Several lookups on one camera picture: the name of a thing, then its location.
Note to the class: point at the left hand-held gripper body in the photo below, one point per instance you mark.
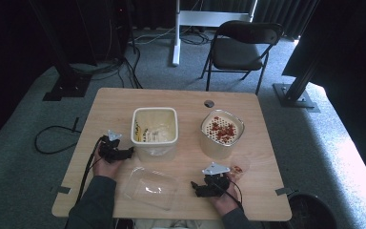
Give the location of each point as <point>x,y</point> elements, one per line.
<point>109,149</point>

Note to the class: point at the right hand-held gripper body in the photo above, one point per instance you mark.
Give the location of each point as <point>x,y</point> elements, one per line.
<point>216,183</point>

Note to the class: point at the white square plastic container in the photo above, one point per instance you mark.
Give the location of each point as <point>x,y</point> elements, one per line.
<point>154,129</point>

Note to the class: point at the container with white perforated strainer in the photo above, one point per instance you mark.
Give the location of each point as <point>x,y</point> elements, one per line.
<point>222,143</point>

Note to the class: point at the clear plastic lid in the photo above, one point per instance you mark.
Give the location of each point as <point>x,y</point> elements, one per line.
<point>151,188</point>

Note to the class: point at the pile of red dried berries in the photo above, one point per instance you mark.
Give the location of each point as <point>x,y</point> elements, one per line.
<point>224,129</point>

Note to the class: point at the person's left hand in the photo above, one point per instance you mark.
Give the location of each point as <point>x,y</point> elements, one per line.
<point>106,168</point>

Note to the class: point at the person's right hand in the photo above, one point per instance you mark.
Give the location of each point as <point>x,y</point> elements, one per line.
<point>226,200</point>

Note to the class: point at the grey tape strip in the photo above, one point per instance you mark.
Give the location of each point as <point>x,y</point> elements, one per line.
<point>284,191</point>
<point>61,190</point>

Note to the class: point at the grey table grommet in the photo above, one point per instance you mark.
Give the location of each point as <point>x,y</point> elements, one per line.
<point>209,103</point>

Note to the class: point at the black metal stand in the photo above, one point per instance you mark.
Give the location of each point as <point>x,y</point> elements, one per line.
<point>295,92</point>
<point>65,79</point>

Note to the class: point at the black round bin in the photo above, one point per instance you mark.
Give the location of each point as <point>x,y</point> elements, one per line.
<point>311,211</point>

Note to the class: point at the black folding chair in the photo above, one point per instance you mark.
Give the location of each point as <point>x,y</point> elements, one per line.
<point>239,52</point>

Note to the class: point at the dark curtain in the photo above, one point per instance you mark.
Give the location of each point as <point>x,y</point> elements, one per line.
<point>282,14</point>

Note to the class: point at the white desk frame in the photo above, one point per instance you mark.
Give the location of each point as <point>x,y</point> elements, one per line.
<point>200,19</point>

